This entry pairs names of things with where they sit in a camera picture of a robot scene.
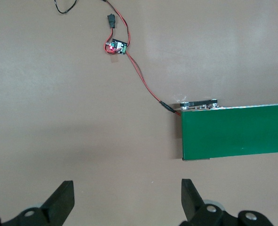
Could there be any small green circuit board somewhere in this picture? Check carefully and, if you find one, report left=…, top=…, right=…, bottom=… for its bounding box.
left=109, top=38, right=127, bottom=55

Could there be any red black twisted wire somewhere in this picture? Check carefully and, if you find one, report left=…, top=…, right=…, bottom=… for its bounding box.
left=101, top=0, right=183, bottom=117

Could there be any green conveyor belt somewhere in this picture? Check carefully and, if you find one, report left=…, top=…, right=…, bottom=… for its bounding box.
left=178, top=98, right=278, bottom=161

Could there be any black looped cable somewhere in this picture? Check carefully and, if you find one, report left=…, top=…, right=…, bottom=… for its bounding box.
left=53, top=0, right=78, bottom=14

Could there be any black inline wire connector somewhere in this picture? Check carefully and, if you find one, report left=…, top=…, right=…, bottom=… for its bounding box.
left=107, top=13, right=117, bottom=29

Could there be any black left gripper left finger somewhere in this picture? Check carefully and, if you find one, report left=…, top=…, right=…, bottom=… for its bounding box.
left=0, top=180, right=75, bottom=226

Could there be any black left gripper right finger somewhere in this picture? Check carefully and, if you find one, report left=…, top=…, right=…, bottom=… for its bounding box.
left=180, top=178, right=273, bottom=226

